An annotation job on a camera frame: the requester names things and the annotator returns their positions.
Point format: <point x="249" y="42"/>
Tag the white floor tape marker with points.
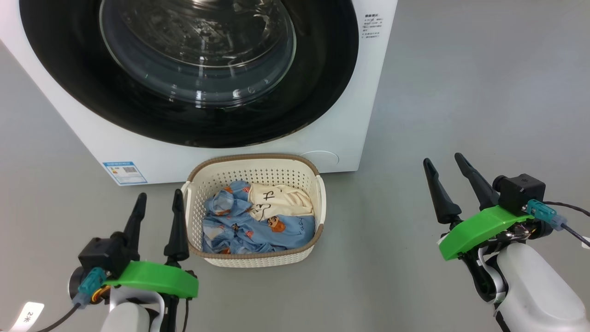
<point x="27" y="316"/>

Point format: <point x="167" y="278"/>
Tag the cream garment with black print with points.
<point x="286" y="200"/>

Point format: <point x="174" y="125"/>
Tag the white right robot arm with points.
<point x="539" y="290"/>

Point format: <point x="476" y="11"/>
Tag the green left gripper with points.
<point x="156" y="279"/>

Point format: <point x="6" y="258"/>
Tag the black round glass washer door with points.
<point x="198" y="46"/>

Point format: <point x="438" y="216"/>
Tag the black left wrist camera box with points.
<point x="103" y="253"/>

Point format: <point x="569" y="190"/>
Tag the blue energy label sticker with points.
<point x="125" y="172"/>

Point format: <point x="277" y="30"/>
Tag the white front-load washing machine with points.
<point x="332" y="133"/>

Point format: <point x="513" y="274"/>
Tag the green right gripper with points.
<point x="479" y="228"/>

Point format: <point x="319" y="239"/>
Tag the light blue orange print garment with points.
<point x="221" y="221"/>

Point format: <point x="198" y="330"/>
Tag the cream perforated laundry basket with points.
<point x="258" y="171"/>

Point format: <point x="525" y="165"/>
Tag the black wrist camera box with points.
<point x="103" y="253"/>
<point x="521" y="191"/>

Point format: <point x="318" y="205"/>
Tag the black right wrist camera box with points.
<point x="521" y="191"/>

